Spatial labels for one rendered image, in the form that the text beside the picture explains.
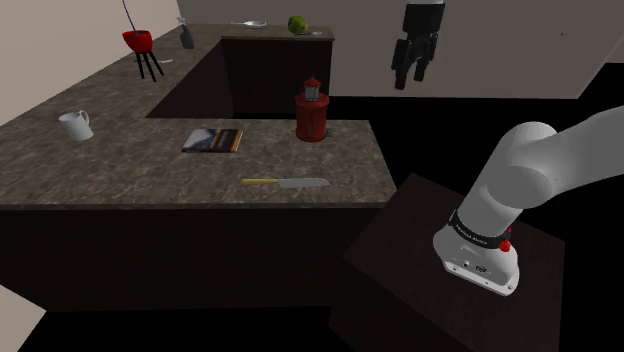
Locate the red pot on black tripod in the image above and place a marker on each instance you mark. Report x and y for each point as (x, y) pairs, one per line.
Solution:
(138, 41)

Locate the white mug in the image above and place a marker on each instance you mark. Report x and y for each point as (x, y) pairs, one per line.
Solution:
(77, 126)

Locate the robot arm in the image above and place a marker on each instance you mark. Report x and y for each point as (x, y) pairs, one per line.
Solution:
(512, 185)

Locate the grey spray bottle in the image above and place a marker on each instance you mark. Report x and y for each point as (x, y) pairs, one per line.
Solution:
(186, 38)

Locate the red lighthouse figure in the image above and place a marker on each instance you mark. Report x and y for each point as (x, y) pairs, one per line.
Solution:
(312, 117)

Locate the small white utensil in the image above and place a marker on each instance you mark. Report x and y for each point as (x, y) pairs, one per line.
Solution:
(166, 61)

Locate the green lettuce head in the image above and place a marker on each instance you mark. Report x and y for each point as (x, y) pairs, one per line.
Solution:
(297, 25)

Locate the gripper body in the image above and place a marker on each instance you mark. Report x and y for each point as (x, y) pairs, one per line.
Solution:
(423, 18)

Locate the small silver utensil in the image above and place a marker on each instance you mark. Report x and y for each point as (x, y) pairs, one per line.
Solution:
(314, 33)

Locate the book with dark cover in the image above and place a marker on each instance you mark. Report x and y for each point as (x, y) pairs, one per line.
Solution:
(210, 140)

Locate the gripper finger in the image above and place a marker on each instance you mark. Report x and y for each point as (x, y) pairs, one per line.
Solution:
(424, 61)
(400, 61)

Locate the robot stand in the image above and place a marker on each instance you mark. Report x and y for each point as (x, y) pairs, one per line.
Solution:
(400, 273)

